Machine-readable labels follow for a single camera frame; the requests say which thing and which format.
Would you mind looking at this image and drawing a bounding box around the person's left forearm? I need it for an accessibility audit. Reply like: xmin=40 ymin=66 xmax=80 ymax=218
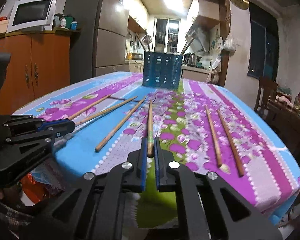
xmin=0 ymin=200 xmax=40 ymax=233

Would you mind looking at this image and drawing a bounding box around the kitchen window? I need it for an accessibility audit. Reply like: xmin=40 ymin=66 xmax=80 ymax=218
xmin=154 ymin=17 xmax=182 ymax=53

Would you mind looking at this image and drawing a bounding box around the floral striped tablecloth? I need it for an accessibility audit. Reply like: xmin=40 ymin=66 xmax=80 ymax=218
xmin=12 ymin=71 xmax=300 ymax=230

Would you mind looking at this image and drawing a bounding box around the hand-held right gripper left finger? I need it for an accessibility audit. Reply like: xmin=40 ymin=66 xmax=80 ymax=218
xmin=20 ymin=137 xmax=150 ymax=240

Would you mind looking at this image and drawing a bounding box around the dark window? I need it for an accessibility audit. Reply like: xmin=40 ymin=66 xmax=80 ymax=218
xmin=247 ymin=1 xmax=279 ymax=78

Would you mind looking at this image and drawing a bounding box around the range hood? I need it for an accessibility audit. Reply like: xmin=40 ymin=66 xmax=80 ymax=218
xmin=185 ymin=15 xmax=220 ymax=53

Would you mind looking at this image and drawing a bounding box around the white plastic bag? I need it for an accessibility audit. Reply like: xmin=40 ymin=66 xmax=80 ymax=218
xmin=222 ymin=32 xmax=237 ymax=53

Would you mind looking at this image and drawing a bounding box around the hanging cloth bag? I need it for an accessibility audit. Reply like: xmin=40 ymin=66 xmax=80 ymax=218
xmin=206 ymin=55 xmax=222 ymax=84

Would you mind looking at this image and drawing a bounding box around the kitchen ceiling light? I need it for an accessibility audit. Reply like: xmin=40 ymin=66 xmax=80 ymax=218
xmin=165 ymin=0 xmax=188 ymax=8

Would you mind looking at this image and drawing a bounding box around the blue perforated utensil holder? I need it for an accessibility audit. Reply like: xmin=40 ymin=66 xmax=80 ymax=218
xmin=142 ymin=51 xmax=183 ymax=90

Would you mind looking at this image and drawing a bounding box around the electric kettle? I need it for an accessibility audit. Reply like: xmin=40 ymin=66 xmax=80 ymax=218
xmin=184 ymin=52 xmax=198 ymax=66

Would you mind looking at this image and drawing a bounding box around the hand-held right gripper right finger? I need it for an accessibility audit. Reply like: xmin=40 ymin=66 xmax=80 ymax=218
xmin=154 ymin=137 xmax=283 ymax=240

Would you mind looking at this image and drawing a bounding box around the dark wooden dining table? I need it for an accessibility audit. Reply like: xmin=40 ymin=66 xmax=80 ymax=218
xmin=266 ymin=97 xmax=300 ymax=160

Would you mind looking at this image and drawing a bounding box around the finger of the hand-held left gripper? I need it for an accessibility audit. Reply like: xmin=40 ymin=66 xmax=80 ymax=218
xmin=2 ymin=115 xmax=74 ymax=135
xmin=6 ymin=125 xmax=76 ymax=144

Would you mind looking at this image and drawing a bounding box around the dark wooden chair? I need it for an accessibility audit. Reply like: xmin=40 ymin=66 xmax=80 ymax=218
xmin=254 ymin=76 xmax=278 ymax=117

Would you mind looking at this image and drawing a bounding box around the grey refrigerator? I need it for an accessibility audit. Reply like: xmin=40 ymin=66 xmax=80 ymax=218
xmin=62 ymin=0 xmax=130 ymax=78

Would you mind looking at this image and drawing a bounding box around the wooden door frame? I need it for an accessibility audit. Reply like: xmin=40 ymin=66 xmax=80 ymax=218
xmin=124 ymin=0 xmax=232 ymax=87

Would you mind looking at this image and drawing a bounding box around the white microwave oven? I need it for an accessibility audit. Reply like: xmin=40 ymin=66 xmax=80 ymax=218
xmin=6 ymin=0 xmax=58 ymax=33

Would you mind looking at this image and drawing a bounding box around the orange plastic bag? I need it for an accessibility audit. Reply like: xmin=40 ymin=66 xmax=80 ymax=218
xmin=21 ymin=174 xmax=49 ymax=205

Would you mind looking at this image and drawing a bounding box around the orange wooden cabinet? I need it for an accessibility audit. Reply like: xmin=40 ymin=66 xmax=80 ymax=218
xmin=0 ymin=30 xmax=71 ymax=115

